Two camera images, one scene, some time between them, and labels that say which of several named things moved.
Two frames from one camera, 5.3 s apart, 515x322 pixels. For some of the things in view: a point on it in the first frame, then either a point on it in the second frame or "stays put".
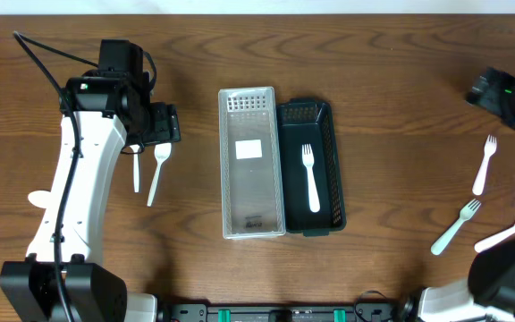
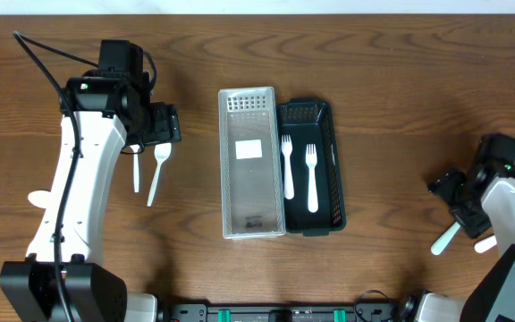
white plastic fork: (490, 146) -> (286, 144)
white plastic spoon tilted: (162, 151) stays put
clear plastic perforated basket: (251, 164) stays put
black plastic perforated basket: (313, 191) stays put
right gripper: (486, 89) -> (456, 206)
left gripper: (163, 123) stays put
